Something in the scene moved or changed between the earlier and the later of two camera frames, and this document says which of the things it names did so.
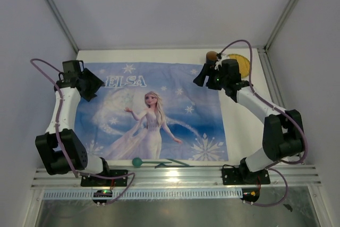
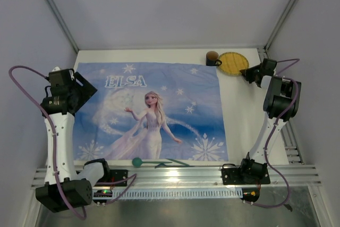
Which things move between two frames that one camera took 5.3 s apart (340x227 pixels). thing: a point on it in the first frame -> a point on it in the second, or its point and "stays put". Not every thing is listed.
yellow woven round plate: (244, 64) stays put
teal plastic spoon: (137, 162) stays put
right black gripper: (207, 70) -> (246, 73)
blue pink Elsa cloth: (147, 110) stays put
